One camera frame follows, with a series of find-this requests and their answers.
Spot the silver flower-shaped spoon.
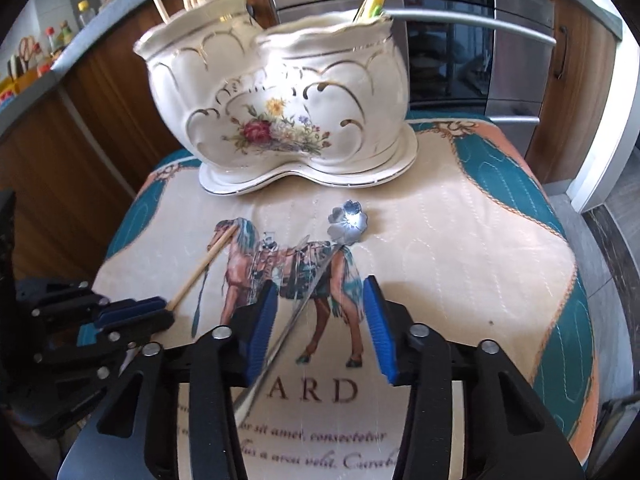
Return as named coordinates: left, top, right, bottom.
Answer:
left=233, top=200, right=368, bottom=426

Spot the horse print table cloth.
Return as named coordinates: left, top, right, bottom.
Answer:
left=94, top=118, right=598, bottom=479

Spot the white ceramic double utensil holder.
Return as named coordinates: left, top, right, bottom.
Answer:
left=134, top=0, right=418, bottom=196

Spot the stainless steel built-in oven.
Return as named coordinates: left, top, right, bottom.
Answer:
left=261, top=0, right=559, bottom=156

